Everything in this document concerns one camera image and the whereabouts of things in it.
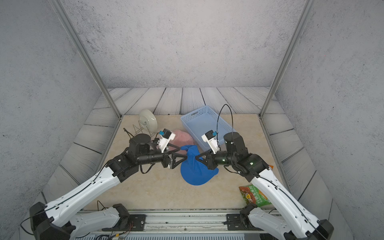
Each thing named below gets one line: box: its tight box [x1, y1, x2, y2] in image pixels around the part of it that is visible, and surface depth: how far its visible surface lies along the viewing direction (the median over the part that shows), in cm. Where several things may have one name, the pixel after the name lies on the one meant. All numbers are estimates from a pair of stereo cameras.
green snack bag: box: [239, 184, 272, 207], surface depth 80 cm
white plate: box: [139, 108, 158, 133], surface depth 101 cm
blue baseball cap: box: [180, 145, 219, 186], surface depth 71 cm
